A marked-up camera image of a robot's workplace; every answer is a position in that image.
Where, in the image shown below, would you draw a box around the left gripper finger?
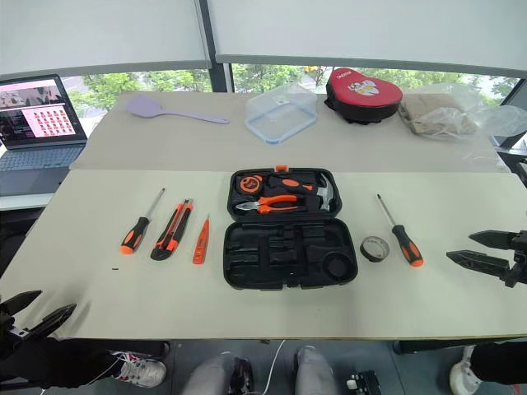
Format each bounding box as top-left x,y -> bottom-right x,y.
23,303 -> 78,340
0,290 -> 43,318

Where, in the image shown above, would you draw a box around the black table crossbar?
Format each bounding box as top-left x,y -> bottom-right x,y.
393,339 -> 527,356

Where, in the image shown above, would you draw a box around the clear plastic food container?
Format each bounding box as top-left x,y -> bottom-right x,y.
245,81 -> 318,146

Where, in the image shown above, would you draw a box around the beige folded cloth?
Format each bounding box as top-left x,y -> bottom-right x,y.
398,93 -> 478,141

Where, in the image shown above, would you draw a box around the clear plastic bag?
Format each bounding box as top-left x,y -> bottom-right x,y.
405,81 -> 527,143

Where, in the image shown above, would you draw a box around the black grey device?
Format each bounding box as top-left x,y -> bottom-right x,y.
492,131 -> 527,188

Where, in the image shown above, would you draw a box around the open laptop computer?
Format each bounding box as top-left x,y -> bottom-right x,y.
0,73 -> 90,197

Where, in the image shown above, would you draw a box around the white roller blind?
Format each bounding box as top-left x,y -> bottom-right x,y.
0,0 -> 212,77
205,0 -> 527,80

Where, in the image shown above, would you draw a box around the small black white device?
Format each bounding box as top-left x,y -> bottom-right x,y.
345,369 -> 382,395

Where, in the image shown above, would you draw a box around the claw hammer black orange handle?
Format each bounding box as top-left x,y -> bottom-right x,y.
269,171 -> 338,213

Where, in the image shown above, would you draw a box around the dark window post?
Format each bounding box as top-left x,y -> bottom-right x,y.
199,0 -> 234,94

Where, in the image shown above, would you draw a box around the grey rounded shape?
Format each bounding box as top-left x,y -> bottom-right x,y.
293,345 -> 339,395
180,351 -> 253,395

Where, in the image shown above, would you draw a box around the orange black tape measure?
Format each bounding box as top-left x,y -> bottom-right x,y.
237,174 -> 264,193

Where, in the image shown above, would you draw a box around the white shoe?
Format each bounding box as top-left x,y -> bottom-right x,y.
448,344 -> 483,394

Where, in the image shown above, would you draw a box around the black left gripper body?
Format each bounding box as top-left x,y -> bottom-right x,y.
0,311 -> 34,363

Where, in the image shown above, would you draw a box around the purple spatula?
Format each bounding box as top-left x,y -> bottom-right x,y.
124,93 -> 231,125

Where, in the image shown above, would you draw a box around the red and black bag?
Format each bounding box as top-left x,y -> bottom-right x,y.
324,67 -> 403,124

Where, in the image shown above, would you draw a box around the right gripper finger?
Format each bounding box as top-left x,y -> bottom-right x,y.
445,249 -> 514,278
469,229 -> 516,249

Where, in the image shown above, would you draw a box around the orange voltage tester pen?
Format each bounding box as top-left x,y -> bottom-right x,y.
192,213 -> 212,265

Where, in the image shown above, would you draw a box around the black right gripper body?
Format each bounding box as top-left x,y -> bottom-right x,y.
499,230 -> 527,290

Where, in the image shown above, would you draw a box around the black electrical tape roll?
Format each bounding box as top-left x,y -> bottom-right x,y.
359,235 -> 390,263

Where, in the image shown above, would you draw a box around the white red sneaker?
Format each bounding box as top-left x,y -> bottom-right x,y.
110,349 -> 168,388

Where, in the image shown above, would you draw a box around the orange black handle screwdriver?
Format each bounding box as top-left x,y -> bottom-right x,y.
375,193 -> 425,268
119,188 -> 166,256

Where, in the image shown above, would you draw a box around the orange black utility knife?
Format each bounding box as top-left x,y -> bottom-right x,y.
150,198 -> 194,261

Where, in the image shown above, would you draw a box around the orange handled pliers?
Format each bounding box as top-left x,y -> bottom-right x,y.
235,194 -> 305,216

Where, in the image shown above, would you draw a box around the thin white cable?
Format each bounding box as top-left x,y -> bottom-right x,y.
264,339 -> 287,395

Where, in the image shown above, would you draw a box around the black tool case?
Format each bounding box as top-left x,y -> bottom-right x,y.
222,164 -> 359,291

